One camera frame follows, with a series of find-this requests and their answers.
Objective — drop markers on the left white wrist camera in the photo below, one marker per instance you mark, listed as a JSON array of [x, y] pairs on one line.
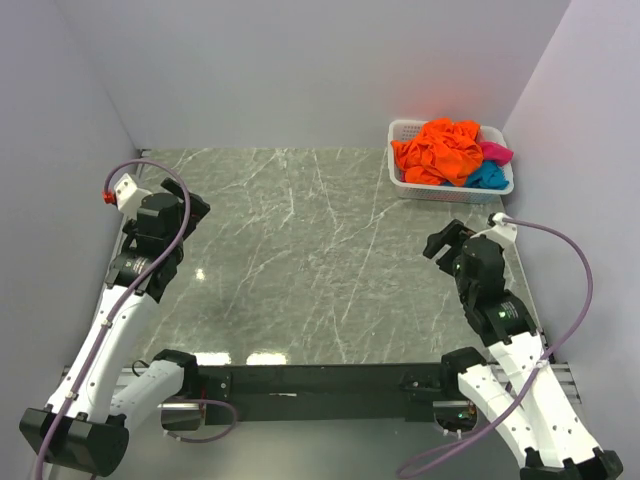
[[127, 195]]

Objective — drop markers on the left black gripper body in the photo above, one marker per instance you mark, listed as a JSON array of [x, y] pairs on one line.
[[183, 214]]

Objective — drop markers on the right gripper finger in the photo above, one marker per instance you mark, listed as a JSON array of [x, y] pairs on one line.
[[452, 235], [448, 261]]

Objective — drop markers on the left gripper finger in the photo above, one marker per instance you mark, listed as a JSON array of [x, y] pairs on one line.
[[175, 188], [199, 208]]

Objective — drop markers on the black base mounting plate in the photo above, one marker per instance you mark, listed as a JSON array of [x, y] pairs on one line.
[[414, 392]]

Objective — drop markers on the orange t shirt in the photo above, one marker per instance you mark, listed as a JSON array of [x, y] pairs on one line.
[[442, 152]]

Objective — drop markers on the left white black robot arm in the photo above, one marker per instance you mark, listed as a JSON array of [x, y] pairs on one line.
[[86, 423]]

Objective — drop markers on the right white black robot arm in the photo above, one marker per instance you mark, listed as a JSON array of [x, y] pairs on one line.
[[531, 412]]

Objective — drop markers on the blue t shirt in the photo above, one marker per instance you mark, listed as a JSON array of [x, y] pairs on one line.
[[487, 175]]

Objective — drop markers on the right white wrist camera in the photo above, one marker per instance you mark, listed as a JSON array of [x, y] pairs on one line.
[[500, 230]]

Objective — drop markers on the white plastic basket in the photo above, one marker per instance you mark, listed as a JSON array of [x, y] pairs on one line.
[[404, 130]]

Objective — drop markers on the pink t shirt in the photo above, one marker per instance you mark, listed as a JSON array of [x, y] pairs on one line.
[[496, 153]]

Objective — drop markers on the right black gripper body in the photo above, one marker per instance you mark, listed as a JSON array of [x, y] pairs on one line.
[[461, 281]]

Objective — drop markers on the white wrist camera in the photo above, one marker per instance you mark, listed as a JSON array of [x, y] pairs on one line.
[[500, 230], [127, 195]]

